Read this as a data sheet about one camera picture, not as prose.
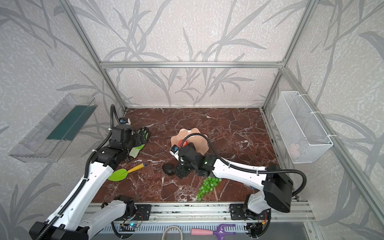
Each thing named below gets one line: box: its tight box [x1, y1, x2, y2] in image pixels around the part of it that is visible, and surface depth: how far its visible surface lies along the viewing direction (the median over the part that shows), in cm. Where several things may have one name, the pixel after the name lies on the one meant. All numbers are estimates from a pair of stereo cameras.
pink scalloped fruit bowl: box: [170, 128, 209, 156], surface depth 101 cm
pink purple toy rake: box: [191, 224, 237, 240], surface depth 70 cm
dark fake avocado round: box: [162, 163, 175, 176], surface depth 85 cm
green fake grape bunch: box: [197, 176, 222, 201], surface depth 81 cm
